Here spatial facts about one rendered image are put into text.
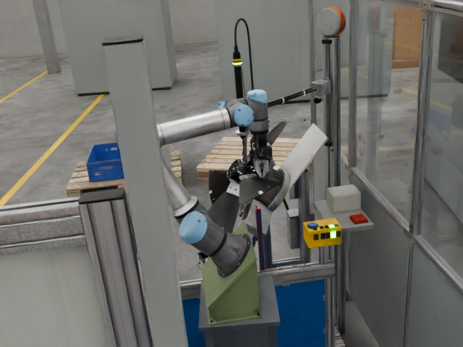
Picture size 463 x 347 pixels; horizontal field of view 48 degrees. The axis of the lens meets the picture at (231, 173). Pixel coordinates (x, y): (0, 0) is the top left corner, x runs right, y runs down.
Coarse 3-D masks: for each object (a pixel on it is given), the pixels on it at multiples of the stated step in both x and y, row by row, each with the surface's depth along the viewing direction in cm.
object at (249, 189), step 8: (256, 176) 267; (240, 184) 263; (248, 184) 260; (256, 184) 257; (264, 184) 255; (272, 184) 252; (240, 192) 256; (248, 192) 253; (256, 192) 250; (264, 192) 247; (240, 200) 250; (248, 200) 247
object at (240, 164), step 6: (234, 162) 281; (240, 162) 274; (234, 168) 277; (240, 168) 273; (246, 168) 275; (252, 168) 285; (228, 174) 279; (234, 174) 273; (240, 174) 273; (246, 174) 274; (234, 180) 276
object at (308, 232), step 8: (304, 224) 247; (320, 224) 245; (328, 224) 245; (304, 232) 249; (312, 232) 240; (320, 232) 241; (312, 240) 242; (320, 240) 243; (328, 240) 243; (336, 240) 244
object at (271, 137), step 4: (280, 124) 267; (284, 124) 274; (276, 128) 266; (280, 128) 273; (272, 132) 266; (276, 132) 273; (280, 132) 278; (268, 136) 266; (272, 136) 272; (276, 136) 277; (268, 140) 272; (272, 140) 276; (272, 144) 279
